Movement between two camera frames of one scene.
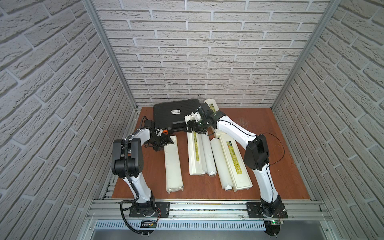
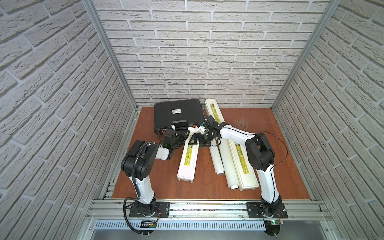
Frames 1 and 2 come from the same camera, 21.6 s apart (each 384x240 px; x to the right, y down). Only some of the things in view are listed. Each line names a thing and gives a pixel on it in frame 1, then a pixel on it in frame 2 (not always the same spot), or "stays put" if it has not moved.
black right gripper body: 199,127 -> 205,138
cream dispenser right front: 239,175 stays put
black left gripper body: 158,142 -> 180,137
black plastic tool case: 172,115 stays put
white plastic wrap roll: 221,164 -> 228,165
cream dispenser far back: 213,104 stays put
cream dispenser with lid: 174,177 -> 187,169
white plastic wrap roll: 208,155 -> 217,157
